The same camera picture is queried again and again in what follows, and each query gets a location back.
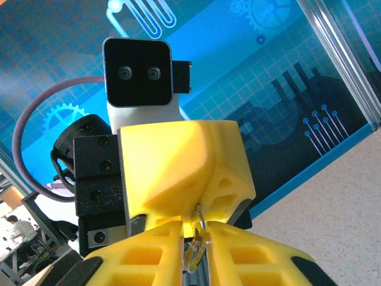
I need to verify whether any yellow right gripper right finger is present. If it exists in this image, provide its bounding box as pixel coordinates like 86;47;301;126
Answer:
207;222;339;286

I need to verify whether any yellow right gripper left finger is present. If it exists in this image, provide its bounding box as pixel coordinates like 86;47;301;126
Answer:
77;219;185;286

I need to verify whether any brass key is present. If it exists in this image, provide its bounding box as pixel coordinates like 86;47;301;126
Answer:
183;228;208;273

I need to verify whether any silver key ring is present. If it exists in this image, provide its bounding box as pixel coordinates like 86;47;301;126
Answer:
193;204;214;245

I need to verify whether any person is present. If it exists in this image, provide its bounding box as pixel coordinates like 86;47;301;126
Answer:
6;214;39;269

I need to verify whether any thin black cable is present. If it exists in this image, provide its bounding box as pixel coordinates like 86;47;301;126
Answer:
50;148;79;197

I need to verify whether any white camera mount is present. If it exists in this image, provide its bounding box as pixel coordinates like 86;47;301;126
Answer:
106;94;192;135

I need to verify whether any aluminium frame post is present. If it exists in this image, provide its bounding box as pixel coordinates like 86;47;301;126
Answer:
0;147;33;195
297;0;381;132

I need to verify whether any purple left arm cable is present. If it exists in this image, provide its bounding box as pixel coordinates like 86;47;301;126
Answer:
11;76;105;203

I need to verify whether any black camera cable plug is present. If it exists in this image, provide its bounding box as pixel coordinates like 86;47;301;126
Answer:
171;60;193;95

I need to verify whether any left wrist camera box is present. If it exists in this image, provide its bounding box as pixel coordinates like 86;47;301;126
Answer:
102;37;174;108

